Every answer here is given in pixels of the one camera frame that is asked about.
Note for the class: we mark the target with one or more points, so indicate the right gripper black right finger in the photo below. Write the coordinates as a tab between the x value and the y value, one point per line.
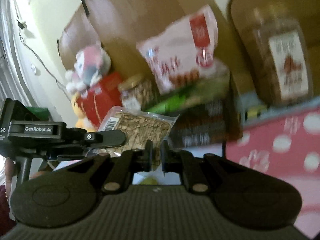
190	169

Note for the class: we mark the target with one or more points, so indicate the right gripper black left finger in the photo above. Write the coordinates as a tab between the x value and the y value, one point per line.
126	165

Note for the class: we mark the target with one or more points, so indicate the clear nut snack packet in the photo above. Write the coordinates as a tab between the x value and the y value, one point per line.
139	127

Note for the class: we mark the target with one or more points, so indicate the person's left hand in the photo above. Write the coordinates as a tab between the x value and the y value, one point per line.
10	171

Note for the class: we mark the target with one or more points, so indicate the green box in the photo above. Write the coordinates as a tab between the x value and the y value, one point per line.
42	113

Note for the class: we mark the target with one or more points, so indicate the yellow plush toy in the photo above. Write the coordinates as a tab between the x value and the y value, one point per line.
83	122

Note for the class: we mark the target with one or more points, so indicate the black cardboard box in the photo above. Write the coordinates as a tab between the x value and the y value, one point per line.
206	112

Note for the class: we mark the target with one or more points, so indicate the red gift bag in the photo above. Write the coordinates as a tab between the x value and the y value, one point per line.
99	99

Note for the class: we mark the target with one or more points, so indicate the small gold-lid nut jar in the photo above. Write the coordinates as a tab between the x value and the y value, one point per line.
136	92

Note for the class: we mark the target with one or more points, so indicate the pink grey plush toy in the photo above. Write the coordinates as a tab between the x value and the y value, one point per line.
92	64

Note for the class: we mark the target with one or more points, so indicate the pink white snack bag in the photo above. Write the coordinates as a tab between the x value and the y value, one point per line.
184	52

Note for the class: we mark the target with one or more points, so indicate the wooden headboard panel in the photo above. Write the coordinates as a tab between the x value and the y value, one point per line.
119	24

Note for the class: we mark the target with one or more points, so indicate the large pecan jar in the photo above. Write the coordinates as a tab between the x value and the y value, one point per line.
282	67

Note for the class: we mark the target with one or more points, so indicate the brown seat cushion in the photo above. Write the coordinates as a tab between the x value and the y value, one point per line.
247	14

